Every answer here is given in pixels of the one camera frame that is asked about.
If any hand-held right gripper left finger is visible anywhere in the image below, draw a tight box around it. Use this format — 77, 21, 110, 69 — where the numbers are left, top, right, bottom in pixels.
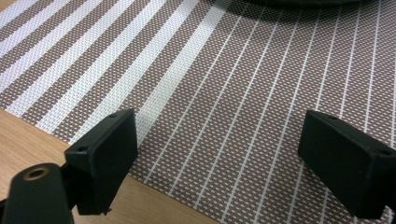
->
64, 107, 139, 217

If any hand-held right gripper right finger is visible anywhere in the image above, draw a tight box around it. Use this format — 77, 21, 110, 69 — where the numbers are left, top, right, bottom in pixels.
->
297, 109, 396, 220

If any brown white striped woven placemat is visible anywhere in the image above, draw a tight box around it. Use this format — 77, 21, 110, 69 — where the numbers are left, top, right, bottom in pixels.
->
0, 0, 396, 224

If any dark round object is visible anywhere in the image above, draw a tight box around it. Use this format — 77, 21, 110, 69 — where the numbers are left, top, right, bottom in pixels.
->
241, 0, 363, 7

